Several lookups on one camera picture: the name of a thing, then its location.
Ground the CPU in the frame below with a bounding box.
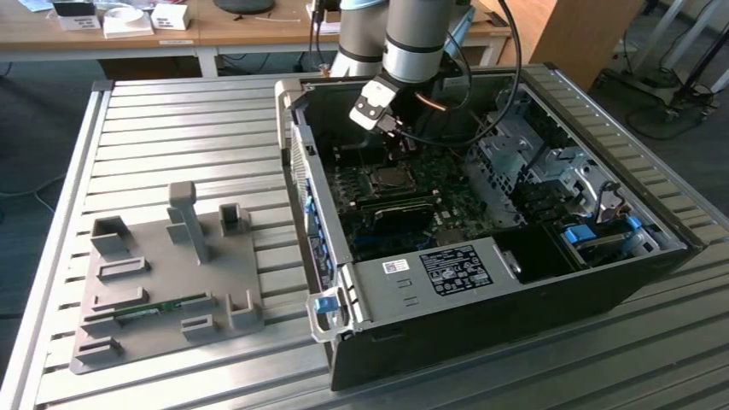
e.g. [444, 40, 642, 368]
[378, 167, 408, 188]

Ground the wooden cabinet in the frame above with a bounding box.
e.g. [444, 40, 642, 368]
[528, 0, 648, 93]

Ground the grey power supply unit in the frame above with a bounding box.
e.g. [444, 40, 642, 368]
[335, 237, 522, 335]

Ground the black wire bundle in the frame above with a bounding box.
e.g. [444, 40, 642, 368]
[590, 179, 631, 226]

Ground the blue disk carrier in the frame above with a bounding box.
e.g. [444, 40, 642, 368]
[562, 225, 599, 248]

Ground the grey case handle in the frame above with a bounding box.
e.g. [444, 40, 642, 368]
[306, 284, 354, 343]

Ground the white printed box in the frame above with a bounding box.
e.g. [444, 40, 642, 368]
[56, 15, 103, 32]
[151, 3, 192, 32]

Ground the white round dish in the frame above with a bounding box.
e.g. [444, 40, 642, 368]
[102, 7, 155, 39]

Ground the metal drive cage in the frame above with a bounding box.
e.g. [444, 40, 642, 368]
[464, 79, 606, 227]

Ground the pale blue teach pendant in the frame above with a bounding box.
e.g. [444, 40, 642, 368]
[443, 6, 478, 56]

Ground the wooden desk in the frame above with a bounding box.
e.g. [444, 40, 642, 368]
[0, 0, 518, 80]

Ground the copper coloured curved tube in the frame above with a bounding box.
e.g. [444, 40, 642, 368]
[415, 91, 451, 113]

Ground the green motherboard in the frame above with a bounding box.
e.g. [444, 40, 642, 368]
[324, 143, 498, 261]

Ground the small black device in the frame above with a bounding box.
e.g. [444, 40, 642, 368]
[54, 1, 96, 18]

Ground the grey parts rack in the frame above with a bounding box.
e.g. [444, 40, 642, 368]
[67, 181, 267, 376]

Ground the black graphics card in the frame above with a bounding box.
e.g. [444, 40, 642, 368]
[362, 202, 435, 235]

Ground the thick black camera cable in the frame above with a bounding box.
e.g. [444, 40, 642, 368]
[392, 0, 524, 149]

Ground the green RAM stick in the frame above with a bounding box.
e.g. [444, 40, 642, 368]
[114, 298, 187, 321]

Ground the open black PC case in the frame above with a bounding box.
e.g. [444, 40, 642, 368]
[274, 62, 729, 392]

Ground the thin black hanging cable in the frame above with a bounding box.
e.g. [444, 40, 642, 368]
[306, 0, 335, 79]

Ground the CPU socket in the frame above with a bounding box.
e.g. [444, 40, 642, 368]
[367, 163, 420, 196]

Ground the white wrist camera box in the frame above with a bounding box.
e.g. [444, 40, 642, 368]
[348, 79, 402, 132]

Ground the dark round object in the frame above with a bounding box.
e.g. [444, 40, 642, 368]
[215, 0, 276, 14]

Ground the black RAM slot row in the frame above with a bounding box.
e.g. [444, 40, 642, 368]
[354, 190, 440, 211]

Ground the wheeled equipment stand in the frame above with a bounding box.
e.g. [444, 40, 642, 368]
[592, 0, 729, 140]

